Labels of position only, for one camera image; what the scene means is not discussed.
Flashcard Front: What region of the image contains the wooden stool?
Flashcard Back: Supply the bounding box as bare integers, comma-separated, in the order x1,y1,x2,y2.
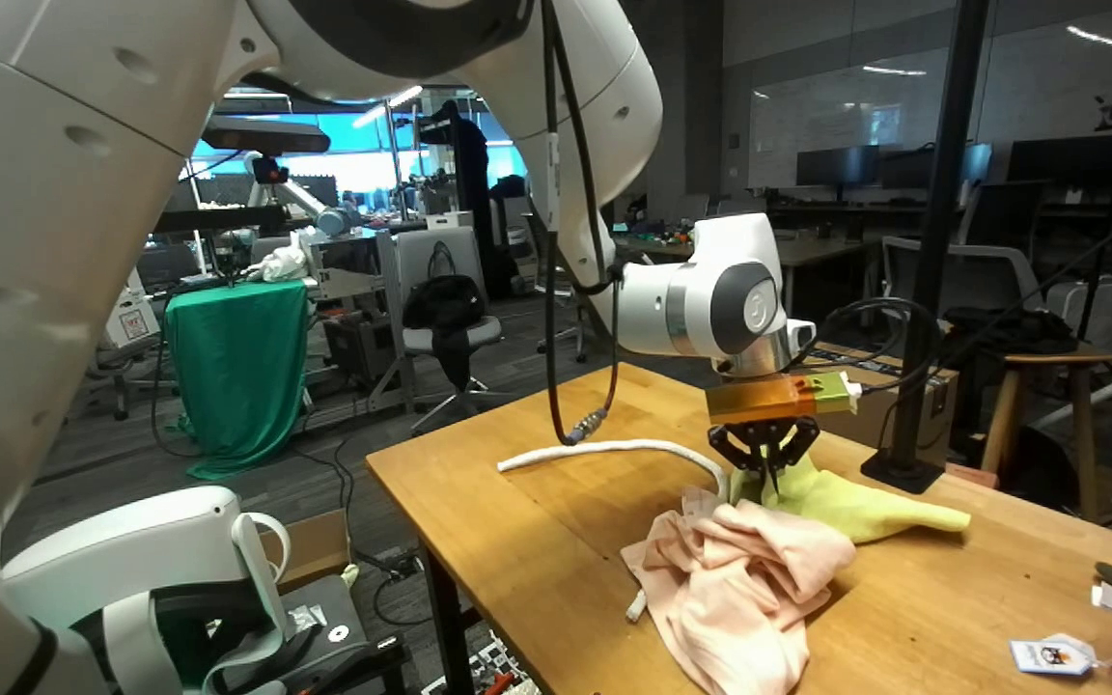
977,348,1112,527

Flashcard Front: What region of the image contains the black vertical pole stand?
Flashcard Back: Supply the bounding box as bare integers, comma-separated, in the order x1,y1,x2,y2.
856,0,992,497

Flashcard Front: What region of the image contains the cardboard box with black tape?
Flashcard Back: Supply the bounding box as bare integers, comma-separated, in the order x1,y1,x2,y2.
821,341,961,457

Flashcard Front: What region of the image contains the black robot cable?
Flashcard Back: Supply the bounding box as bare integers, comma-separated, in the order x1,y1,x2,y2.
531,0,625,451

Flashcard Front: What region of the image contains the small black monitor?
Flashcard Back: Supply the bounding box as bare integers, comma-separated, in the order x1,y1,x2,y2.
796,144,880,198

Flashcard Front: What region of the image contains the black stereo camera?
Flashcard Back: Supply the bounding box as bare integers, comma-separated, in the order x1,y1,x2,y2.
199,112,337,158

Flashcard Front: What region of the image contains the white pipe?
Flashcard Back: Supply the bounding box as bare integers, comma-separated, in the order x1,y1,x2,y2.
1029,352,1112,431

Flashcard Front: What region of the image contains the yellow-green cloth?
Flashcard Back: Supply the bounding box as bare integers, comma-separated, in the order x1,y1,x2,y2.
726,451,977,547

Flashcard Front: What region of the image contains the peach cloth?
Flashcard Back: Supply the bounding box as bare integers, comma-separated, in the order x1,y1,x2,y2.
619,493,856,695

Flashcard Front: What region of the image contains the wide black monitor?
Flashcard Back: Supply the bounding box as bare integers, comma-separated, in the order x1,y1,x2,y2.
1005,129,1112,198

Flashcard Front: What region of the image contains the white office chair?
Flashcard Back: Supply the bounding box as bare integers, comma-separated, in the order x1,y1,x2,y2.
877,237,1050,341

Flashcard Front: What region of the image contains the green cloth drape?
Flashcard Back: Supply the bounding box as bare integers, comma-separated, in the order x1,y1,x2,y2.
163,278,316,474

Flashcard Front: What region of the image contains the white rope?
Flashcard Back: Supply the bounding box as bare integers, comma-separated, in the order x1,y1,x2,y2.
493,438,732,497

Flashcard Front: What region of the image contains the black controller box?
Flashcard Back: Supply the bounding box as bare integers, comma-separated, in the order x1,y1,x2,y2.
282,572,412,695

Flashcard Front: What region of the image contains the wooden desk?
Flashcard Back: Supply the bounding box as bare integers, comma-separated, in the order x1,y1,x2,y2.
778,228,886,357

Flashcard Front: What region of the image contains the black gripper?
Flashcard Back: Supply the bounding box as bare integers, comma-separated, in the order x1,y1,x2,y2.
706,416,826,507

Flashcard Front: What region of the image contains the small brown cardboard box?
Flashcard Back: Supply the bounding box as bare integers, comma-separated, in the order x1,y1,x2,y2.
279,507,354,591

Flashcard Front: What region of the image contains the black backpack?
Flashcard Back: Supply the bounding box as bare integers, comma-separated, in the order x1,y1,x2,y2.
939,306,1081,457

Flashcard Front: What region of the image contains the white printed sign box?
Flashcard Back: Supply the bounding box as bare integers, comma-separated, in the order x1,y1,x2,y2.
99,268,163,357

